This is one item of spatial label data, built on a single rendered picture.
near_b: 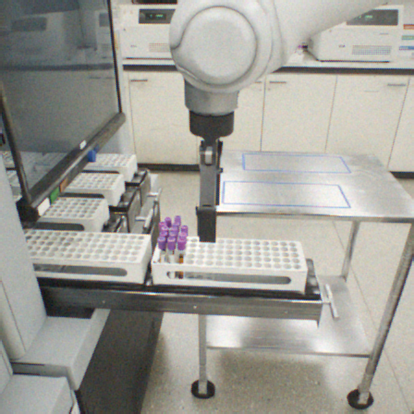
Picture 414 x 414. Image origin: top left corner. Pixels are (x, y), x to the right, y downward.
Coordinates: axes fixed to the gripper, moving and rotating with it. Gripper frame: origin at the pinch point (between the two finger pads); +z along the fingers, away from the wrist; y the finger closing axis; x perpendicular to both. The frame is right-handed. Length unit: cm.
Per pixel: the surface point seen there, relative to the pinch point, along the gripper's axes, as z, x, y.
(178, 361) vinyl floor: 94, 15, 42
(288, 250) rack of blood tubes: 8.0, -15.8, 1.6
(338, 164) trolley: 12, -39, 59
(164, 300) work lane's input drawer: 15.8, 8.3, -6.5
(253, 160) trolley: 12, -11, 60
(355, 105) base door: 33, -93, 230
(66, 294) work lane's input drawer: 15.8, 28.4, -6.5
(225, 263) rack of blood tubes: 8.5, -3.2, -3.1
